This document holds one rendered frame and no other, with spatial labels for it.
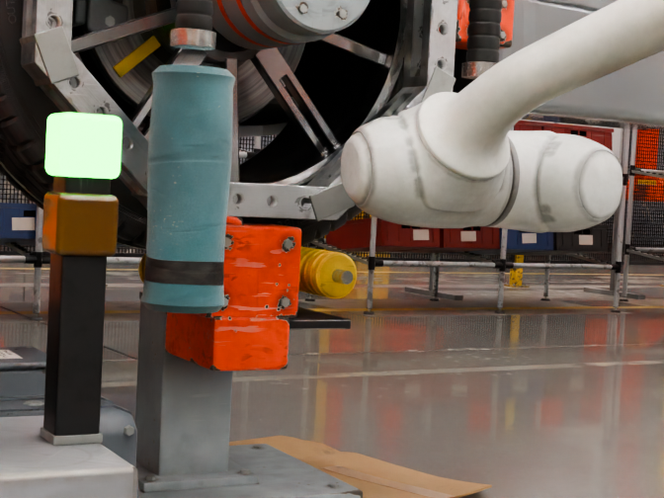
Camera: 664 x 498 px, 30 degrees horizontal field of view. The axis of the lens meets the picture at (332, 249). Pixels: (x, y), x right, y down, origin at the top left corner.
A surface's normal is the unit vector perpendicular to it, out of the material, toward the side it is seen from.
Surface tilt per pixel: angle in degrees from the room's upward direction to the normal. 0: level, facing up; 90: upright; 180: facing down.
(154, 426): 90
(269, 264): 90
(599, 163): 77
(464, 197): 138
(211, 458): 90
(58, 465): 0
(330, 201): 90
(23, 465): 0
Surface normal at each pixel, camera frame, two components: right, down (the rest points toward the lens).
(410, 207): 0.21, 0.74
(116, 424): 0.46, -0.32
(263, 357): 0.48, 0.07
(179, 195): -0.07, 0.10
